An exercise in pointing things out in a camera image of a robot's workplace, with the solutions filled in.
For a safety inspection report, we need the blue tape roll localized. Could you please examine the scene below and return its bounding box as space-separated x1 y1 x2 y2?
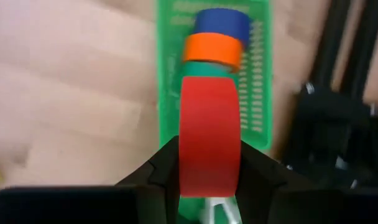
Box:
193 7 252 48

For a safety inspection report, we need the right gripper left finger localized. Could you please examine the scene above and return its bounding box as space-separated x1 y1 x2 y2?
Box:
115 135 182 224

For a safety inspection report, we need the green plastic basket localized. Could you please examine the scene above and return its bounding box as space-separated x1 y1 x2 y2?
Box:
155 0 274 224

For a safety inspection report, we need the green tape roll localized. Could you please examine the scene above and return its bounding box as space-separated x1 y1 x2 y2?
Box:
180 60 239 79

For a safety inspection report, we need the orange small block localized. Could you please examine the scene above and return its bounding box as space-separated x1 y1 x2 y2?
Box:
182 32 245 74

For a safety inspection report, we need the red tape roll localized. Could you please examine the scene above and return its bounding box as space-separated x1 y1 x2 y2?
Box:
178 75 242 199

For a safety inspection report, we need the black aluminium table frame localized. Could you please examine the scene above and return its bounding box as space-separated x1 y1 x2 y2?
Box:
310 0 378 94

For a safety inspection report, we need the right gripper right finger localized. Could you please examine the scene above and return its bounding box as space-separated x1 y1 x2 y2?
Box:
236 139 305 224

